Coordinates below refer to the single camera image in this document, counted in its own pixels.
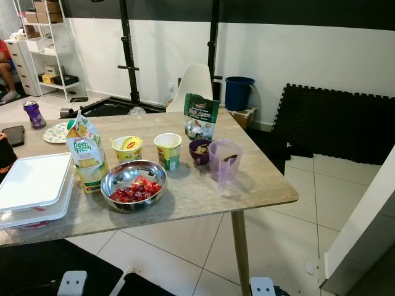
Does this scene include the clear purple plastic pitcher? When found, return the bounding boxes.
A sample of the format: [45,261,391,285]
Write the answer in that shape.
[209,138,244,193]

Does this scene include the white-lined fridge door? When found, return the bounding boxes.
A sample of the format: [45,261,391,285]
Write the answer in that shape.
[320,145,395,296]

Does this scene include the orange black device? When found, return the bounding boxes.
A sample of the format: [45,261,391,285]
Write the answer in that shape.
[0,133,18,183]

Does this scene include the black phone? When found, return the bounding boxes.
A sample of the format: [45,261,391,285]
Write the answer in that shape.
[3,125,26,148]

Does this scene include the purple drink can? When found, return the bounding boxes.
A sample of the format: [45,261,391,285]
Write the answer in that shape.
[23,101,47,130]

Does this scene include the white lidded container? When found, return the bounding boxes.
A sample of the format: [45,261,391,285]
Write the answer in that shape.
[0,152,73,230]

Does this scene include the floral patterned plate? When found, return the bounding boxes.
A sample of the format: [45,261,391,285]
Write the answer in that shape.
[43,122,75,144]

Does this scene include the white drawer cabinet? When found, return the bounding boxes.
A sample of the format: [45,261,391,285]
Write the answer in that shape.
[5,38,41,96]

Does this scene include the white metal shelf rack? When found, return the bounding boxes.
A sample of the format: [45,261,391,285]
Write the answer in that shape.
[12,0,90,102]

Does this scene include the person in red shirt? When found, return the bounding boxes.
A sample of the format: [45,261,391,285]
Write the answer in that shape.
[0,38,20,102]

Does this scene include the Peel Fresh juice carton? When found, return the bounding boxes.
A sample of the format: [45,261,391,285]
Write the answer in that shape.
[67,111,109,194]

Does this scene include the flat black case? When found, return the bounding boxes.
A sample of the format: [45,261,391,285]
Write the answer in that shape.
[54,75,80,86]

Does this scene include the black lifting platform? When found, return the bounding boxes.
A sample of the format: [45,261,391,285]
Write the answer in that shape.
[80,96,170,118]

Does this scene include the steel bowl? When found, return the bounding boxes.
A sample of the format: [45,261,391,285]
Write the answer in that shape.
[100,160,168,213]

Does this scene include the yellow lidded noodle cup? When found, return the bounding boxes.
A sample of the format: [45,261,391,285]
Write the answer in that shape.
[111,136,143,165]

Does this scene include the light wooden table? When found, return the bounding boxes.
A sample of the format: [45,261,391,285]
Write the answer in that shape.
[0,110,300,296]

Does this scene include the red wrapped candies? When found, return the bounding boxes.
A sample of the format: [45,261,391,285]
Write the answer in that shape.
[110,176,162,204]

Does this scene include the cardboard storage box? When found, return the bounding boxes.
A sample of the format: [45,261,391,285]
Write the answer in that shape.
[33,0,65,15]

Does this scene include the open yellow green cup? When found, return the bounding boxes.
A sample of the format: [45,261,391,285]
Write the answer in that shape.
[154,133,183,171]

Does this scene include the black squat rack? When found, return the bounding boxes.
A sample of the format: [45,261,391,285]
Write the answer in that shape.
[116,0,224,105]

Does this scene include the purple bowl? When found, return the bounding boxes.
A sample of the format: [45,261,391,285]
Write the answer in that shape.
[188,139,214,167]

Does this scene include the small black floor mat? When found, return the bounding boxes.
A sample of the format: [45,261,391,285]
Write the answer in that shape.
[117,271,186,296]

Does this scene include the white shell chair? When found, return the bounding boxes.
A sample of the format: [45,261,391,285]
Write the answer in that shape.
[165,63,214,113]

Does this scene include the green snack pouch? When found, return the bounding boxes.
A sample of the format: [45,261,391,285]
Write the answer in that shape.
[183,93,220,141]

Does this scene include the blue plastic bucket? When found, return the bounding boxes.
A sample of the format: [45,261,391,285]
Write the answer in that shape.
[225,76,256,112]

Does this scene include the brown cardboard box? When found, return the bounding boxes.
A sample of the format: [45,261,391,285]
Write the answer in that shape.
[228,106,258,129]

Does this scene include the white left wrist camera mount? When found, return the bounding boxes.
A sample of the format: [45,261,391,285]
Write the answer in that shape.
[57,270,88,296]

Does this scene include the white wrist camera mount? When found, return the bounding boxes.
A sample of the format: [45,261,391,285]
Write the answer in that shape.
[249,276,278,296]
[57,270,88,296]

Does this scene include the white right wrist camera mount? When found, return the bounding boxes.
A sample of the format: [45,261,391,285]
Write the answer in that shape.
[249,276,278,296]

